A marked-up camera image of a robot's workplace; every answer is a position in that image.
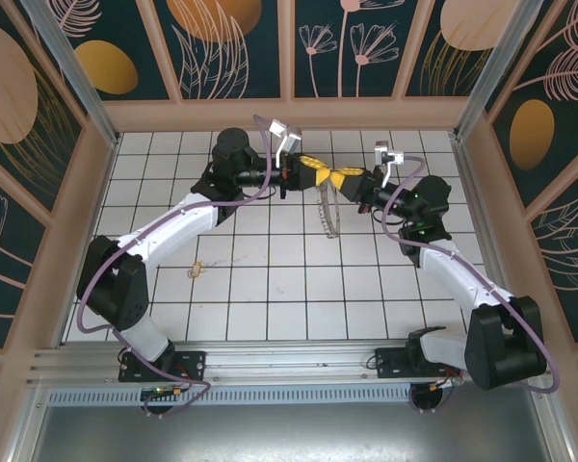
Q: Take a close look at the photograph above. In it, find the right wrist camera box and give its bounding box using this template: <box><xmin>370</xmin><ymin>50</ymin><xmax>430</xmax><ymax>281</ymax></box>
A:
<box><xmin>373</xmin><ymin>140</ymin><xmax>407</xmax><ymax>182</ymax></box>

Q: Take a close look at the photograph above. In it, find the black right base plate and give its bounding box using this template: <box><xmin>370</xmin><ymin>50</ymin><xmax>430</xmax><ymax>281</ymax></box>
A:
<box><xmin>373</xmin><ymin>346</ymin><xmax>463</xmax><ymax>381</ymax></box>

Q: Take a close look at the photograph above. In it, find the slotted grey cable duct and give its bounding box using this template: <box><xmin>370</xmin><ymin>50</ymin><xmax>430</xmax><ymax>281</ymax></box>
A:
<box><xmin>45</xmin><ymin>388</ymin><xmax>543</xmax><ymax>406</ymax></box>

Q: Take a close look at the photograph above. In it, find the aluminium side rail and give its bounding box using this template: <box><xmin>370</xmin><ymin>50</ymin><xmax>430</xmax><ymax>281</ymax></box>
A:
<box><xmin>450</xmin><ymin>136</ymin><xmax>526</xmax><ymax>344</ymax></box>

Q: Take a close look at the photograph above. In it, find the aluminium corner post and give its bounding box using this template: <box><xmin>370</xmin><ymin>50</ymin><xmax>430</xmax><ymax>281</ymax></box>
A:
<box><xmin>451</xmin><ymin>0</ymin><xmax>558</xmax><ymax>141</ymax></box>
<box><xmin>18</xmin><ymin>0</ymin><xmax>122</xmax><ymax>146</ymax></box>

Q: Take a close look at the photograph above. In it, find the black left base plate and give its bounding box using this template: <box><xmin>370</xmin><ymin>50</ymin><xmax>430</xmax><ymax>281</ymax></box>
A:
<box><xmin>118</xmin><ymin>349</ymin><xmax>208</xmax><ymax>384</ymax></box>

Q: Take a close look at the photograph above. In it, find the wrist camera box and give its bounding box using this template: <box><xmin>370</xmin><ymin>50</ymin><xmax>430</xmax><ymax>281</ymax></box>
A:
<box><xmin>268</xmin><ymin>118</ymin><xmax>303</xmax><ymax>168</ymax></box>
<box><xmin>373</xmin><ymin>140</ymin><xmax>407</xmax><ymax>182</ymax></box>

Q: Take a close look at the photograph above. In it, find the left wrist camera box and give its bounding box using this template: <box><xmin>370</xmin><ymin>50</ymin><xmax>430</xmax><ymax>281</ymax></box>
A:
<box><xmin>268</xmin><ymin>118</ymin><xmax>303</xmax><ymax>168</ymax></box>

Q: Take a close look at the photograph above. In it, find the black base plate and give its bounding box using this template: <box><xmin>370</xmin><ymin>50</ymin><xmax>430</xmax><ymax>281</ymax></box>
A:
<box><xmin>118</xmin><ymin>349</ymin><xmax>208</xmax><ymax>384</ymax></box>
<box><xmin>373</xmin><ymin>346</ymin><xmax>463</xmax><ymax>381</ymax></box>

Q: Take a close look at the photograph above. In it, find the aluminium front rail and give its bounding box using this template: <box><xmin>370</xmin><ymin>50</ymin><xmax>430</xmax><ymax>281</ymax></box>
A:
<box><xmin>26</xmin><ymin>339</ymin><xmax>558</xmax><ymax>386</ymax></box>

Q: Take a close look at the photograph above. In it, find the grey metal sheet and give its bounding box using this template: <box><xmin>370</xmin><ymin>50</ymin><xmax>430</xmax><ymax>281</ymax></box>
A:
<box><xmin>9</xmin><ymin>403</ymin><xmax>574</xmax><ymax>462</ymax></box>

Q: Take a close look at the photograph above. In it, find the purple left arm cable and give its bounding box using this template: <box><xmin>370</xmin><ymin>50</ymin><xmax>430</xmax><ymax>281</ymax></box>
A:
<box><xmin>75</xmin><ymin>114</ymin><xmax>278</xmax><ymax>420</ymax></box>

